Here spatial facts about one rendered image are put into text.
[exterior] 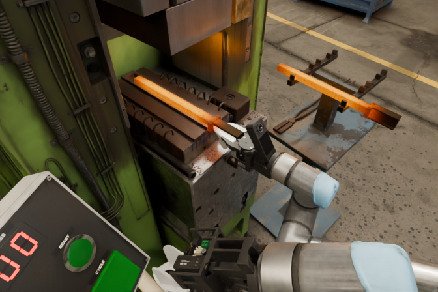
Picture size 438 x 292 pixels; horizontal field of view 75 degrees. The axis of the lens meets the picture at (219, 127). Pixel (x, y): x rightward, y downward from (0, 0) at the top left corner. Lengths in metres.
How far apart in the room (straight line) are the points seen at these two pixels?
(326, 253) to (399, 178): 1.97
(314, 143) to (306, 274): 0.93
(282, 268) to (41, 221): 0.36
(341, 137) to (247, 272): 0.99
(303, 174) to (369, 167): 1.58
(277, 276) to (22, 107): 0.54
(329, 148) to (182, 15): 0.84
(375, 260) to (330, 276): 0.05
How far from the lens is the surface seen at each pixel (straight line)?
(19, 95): 0.66
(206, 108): 0.92
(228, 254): 0.39
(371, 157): 2.36
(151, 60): 1.26
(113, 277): 0.61
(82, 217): 0.57
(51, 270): 0.55
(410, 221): 2.13
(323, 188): 0.71
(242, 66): 1.14
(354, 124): 1.40
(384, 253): 0.35
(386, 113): 1.01
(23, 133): 0.70
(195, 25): 0.65
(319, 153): 1.21
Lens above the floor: 1.57
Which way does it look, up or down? 43 degrees down
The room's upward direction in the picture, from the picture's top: straight up
